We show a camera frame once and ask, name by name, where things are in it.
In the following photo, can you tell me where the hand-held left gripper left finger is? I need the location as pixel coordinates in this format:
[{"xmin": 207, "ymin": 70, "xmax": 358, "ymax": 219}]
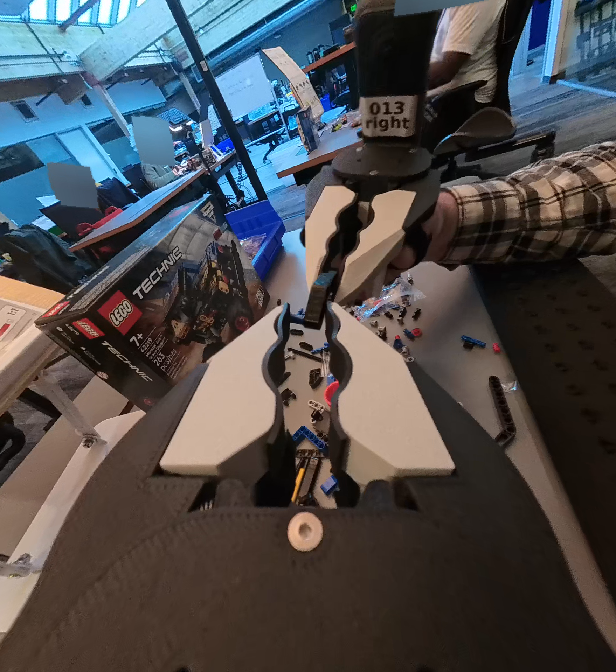
[{"xmin": 159, "ymin": 302, "xmax": 298, "ymax": 486}]

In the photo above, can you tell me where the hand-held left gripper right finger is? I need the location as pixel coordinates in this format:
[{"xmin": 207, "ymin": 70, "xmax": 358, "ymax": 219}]
[{"xmin": 325, "ymin": 301, "xmax": 456, "ymax": 483}]

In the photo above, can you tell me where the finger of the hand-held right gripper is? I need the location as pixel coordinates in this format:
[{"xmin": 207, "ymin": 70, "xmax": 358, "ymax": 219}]
[
  {"xmin": 335, "ymin": 189, "xmax": 419, "ymax": 306},
  {"xmin": 302, "ymin": 185, "xmax": 362, "ymax": 288}
]

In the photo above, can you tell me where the black beam piece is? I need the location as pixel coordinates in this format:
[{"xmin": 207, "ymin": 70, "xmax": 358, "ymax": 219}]
[{"xmin": 304, "ymin": 270, "xmax": 340, "ymax": 330}]

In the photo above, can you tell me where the person's right forearm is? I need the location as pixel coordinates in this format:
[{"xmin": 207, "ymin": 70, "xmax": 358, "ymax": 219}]
[{"xmin": 439, "ymin": 118, "xmax": 616, "ymax": 268}]

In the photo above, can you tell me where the wooden office desk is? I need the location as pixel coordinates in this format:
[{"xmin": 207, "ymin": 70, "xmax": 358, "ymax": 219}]
[
  {"xmin": 69, "ymin": 152, "xmax": 235, "ymax": 253},
  {"xmin": 276, "ymin": 123, "xmax": 364, "ymax": 184}
]

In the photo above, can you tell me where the person's right hand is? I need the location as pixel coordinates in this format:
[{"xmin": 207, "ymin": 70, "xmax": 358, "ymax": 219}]
[{"xmin": 384, "ymin": 189, "xmax": 461, "ymax": 287}]

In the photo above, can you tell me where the blue plastic bin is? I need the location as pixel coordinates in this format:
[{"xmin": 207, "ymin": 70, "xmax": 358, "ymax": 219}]
[{"xmin": 225, "ymin": 199, "xmax": 286, "ymax": 281}]

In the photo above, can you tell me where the clear bag of small pieces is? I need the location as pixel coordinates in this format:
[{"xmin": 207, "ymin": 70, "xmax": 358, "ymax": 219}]
[{"xmin": 351, "ymin": 277, "xmax": 425, "ymax": 322}]

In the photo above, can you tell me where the blue angled beam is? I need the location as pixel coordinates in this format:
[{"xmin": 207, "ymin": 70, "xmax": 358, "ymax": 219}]
[{"xmin": 292, "ymin": 425, "xmax": 330, "ymax": 447}]

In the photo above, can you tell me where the pile of black building pieces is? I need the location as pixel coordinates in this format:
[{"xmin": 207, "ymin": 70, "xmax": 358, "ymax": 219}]
[{"xmin": 282, "ymin": 302, "xmax": 424, "ymax": 507}]

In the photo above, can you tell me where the black bent beam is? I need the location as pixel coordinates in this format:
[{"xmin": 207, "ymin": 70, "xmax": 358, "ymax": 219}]
[{"xmin": 488, "ymin": 375, "xmax": 517, "ymax": 448}]

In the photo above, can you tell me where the black office chair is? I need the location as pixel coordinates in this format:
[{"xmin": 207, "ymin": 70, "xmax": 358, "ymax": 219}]
[{"xmin": 434, "ymin": 79, "xmax": 555, "ymax": 169}]

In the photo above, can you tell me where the dark printed toy box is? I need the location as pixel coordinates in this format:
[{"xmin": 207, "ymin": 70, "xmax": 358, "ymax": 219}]
[{"xmin": 35, "ymin": 194, "xmax": 272, "ymax": 413}]

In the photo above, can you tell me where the whiteboard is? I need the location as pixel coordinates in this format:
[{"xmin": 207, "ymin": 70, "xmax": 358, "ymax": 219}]
[{"xmin": 214, "ymin": 52, "xmax": 274, "ymax": 119}]

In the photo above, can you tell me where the black steel column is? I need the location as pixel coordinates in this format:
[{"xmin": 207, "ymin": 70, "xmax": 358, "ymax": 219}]
[{"xmin": 166, "ymin": 0, "xmax": 267, "ymax": 203}]

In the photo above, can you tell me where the black backpack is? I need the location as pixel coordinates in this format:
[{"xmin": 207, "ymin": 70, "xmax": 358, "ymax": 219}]
[{"xmin": 0, "ymin": 223, "xmax": 83, "ymax": 295}]

